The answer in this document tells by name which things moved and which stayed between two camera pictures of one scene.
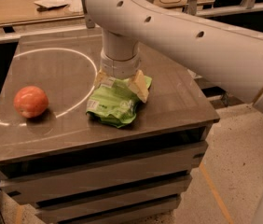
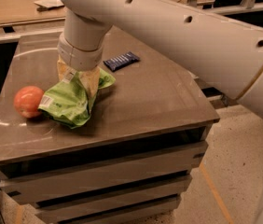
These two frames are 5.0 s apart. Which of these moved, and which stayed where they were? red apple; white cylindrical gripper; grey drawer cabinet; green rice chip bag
Moved: white cylindrical gripper; green rice chip bag
Stayed: red apple; grey drawer cabinet
